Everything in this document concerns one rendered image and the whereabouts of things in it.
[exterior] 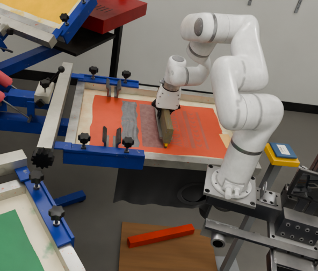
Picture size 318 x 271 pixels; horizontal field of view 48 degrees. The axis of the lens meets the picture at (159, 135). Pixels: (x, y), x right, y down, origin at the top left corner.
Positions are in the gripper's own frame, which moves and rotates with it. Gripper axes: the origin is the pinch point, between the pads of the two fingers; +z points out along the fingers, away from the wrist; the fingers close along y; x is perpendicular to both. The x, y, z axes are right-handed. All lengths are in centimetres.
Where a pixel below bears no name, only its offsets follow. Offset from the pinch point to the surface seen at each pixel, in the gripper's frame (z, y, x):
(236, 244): 68, 54, -21
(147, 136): 4.7, -7.2, -10.9
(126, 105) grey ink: 6.4, -15.8, 12.2
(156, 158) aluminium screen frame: -0.7, -5.9, -29.4
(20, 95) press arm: -3, -61, -2
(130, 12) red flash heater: 3, -12, 115
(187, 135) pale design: 4.9, 11.5, -6.9
